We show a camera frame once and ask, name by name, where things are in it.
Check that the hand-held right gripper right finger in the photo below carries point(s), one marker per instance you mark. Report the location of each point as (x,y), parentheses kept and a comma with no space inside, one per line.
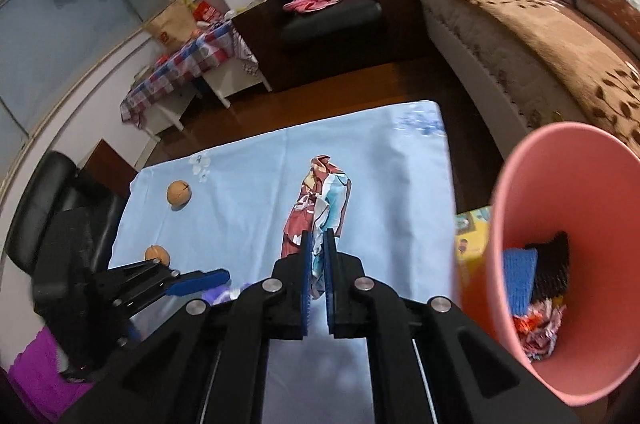
(331,284)

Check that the person's left forearm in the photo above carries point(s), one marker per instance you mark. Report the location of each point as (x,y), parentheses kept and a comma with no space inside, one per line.
(35,366)

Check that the plaid tablecloth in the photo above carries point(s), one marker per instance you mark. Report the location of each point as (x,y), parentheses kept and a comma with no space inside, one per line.
(185,59)

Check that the orange candy wrapper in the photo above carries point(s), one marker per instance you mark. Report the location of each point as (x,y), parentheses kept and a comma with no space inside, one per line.
(524,325)

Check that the black scouring pad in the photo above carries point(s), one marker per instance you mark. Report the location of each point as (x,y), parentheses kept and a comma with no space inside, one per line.
(550,264)

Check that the red bag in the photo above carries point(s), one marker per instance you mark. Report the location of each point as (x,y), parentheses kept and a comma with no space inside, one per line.
(206,13)

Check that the purple cloth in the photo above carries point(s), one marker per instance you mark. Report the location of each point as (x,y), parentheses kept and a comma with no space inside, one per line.
(232,295)

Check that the white side table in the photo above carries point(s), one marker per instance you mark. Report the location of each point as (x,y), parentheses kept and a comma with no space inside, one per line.
(235,82)

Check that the white wooden bed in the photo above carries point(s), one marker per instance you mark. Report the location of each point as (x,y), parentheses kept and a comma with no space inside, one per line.
(465,39)

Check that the pink plastic bucket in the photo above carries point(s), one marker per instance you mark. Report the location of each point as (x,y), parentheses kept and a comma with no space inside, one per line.
(575,184)

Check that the patterned hanging cloth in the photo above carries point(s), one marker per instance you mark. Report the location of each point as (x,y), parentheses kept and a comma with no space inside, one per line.
(246,54)

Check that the blue sponge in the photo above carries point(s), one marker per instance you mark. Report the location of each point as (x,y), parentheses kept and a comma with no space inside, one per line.
(520,279)

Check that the red and white printed wrapper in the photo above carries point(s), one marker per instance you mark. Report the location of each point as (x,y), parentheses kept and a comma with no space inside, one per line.
(542,334)

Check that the black armchair with wooden arms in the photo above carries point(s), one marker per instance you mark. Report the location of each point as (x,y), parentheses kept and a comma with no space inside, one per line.
(325,24)

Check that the brown leaf-print bed blanket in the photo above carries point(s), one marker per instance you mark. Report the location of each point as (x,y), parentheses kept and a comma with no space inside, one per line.
(550,29)

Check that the brown wooden cabinet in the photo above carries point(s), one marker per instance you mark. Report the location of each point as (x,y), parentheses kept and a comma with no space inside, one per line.
(110,164)

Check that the yellow foam floor mat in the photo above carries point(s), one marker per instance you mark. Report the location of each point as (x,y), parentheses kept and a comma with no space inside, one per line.
(470,239)

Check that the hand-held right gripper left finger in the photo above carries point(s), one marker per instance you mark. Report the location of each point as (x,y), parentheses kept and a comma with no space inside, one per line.
(305,294)

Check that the light blue tablecloth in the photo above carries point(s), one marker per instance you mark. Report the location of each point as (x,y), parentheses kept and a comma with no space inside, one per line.
(240,184)

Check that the brown paper bag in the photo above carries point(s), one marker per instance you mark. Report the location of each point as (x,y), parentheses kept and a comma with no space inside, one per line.
(170,22)

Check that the walnut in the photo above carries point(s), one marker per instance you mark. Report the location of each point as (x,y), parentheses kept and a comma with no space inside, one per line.
(179,195)
(157,255)

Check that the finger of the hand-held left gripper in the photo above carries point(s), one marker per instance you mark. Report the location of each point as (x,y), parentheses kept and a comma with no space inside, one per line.
(150,271)
(200,285)

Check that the black office chair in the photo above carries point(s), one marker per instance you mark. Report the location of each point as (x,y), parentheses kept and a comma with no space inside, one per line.
(40,194)

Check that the blue and red printed wrapper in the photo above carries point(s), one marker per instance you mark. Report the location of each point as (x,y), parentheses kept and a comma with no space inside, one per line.
(325,204)

